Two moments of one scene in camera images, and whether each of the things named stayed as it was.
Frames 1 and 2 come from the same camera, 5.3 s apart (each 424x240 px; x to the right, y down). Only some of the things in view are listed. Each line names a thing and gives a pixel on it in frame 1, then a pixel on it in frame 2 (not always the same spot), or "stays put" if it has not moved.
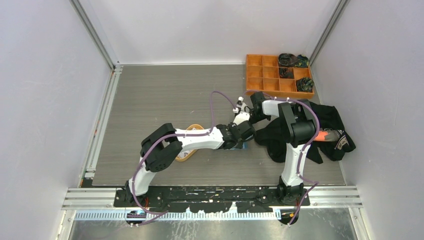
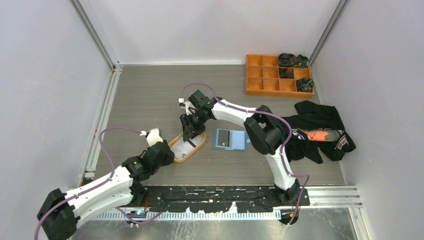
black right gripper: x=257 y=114 -> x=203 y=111
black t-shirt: x=270 y=134 stays put
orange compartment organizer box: x=265 y=76 stays put
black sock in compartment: x=285 y=73 stays put
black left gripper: x=239 y=145 -> x=169 y=159
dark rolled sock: x=287 y=60 stays put
